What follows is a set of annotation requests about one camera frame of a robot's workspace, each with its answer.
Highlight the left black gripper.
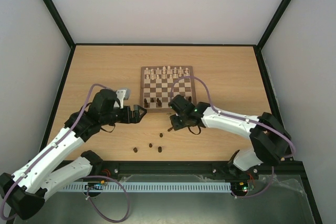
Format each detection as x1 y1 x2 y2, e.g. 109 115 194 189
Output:
102 104 148 125

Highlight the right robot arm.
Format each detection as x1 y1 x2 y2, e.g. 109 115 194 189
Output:
169 95 294 178

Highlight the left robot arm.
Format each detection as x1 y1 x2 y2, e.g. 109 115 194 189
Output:
1 89 147 220

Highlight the wooden chess board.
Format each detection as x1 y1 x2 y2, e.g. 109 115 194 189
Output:
140 73 196 112

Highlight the white chess pieces row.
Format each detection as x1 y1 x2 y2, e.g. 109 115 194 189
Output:
141 66 193 83

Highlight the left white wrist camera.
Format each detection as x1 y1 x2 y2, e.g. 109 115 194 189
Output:
114 88 131 109

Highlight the black aluminium frame rail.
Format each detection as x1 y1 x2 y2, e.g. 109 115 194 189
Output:
26 159 305 180

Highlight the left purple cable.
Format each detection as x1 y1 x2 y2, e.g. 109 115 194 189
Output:
0 83 131 221

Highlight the purple cable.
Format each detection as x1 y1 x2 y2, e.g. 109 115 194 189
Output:
0 83 131 221
170 76 296 199

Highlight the light blue cable duct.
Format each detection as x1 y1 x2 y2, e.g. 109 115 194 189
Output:
59 182 232 193

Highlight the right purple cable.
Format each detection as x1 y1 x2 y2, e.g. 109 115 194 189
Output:
170 76 296 199

